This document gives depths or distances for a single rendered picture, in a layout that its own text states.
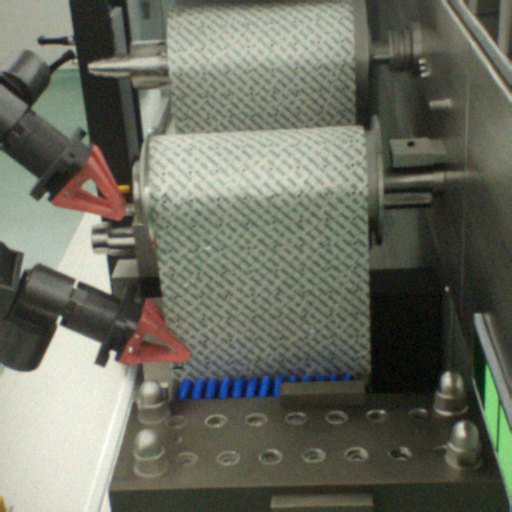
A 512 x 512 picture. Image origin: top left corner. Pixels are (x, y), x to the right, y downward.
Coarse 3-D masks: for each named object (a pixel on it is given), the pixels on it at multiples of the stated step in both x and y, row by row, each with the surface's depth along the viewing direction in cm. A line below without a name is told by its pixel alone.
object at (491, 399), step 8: (488, 376) 82; (488, 384) 82; (488, 392) 82; (496, 392) 78; (488, 400) 82; (496, 400) 79; (488, 408) 83; (496, 408) 79; (488, 416) 83; (496, 416) 79; (496, 424) 79; (496, 448) 80
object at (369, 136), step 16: (144, 144) 111; (368, 144) 107; (144, 160) 108; (368, 160) 106; (368, 176) 106; (144, 192) 107; (368, 192) 106; (144, 208) 108; (368, 208) 107; (144, 224) 109; (368, 224) 109
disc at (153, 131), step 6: (150, 132) 109; (156, 132) 113; (150, 138) 108; (150, 144) 108; (150, 150) 108; (150, 156) 108; (144, 168) 106; (144, 174) 106; (150, 186) 107; (150, 192) 107; (150, 198) 106; (150, 204) 106; (150, 210) 106; (150, 216) 107; (150, 222) 107; (150, 228) 107; (150, 234) 108; (156, 252) 111
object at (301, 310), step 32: (160, 256) 110; (192, 256) 109; (224, 256) 109; (256, 256) 109; (288, 256) 109; (320, 256) 109; (352, 256) 109; (192, 288) 111; (224, 288) 111; (256, 288) 111; (288, 288) 111; (320, 288) 111; (352, 288) 110; (192, 320) 113; (224, 320) 113; (256, 320) 113; (288, 320) 112; (320, 320) 112; (352, 320) 112; (192, 352) 115; (224, 352) 115; (256, 352) 114; (288, 352) 114; (320, 352) 114; (352, 352) 114
